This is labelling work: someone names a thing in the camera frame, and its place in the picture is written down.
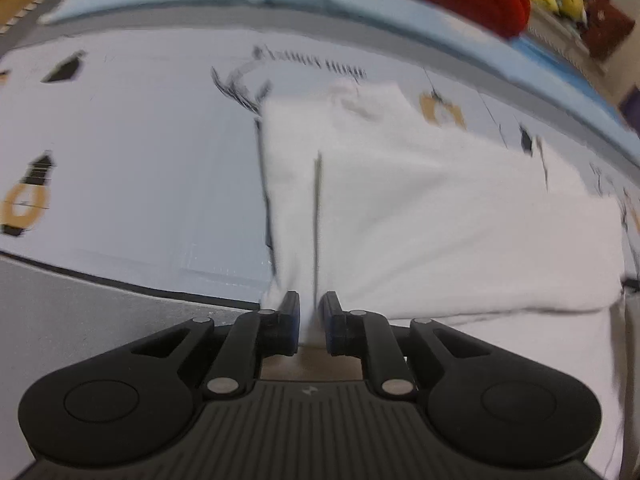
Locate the dark red cushion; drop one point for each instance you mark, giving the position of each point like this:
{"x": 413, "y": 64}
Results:
{"x": 607, "y": 25}

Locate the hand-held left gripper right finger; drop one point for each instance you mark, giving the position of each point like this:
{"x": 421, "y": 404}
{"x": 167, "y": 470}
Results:
{"x": 334, "y": 324}

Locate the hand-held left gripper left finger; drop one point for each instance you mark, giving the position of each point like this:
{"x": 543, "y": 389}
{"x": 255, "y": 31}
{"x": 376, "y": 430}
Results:
{"x": 291, "y": 321}

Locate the white towel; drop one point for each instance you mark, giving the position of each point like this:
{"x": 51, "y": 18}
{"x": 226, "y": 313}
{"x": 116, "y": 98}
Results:
{"x": 440, "y": 225}

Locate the deer printed mat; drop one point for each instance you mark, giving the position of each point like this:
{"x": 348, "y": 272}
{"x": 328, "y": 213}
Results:
{"x": 130, "y": 160}

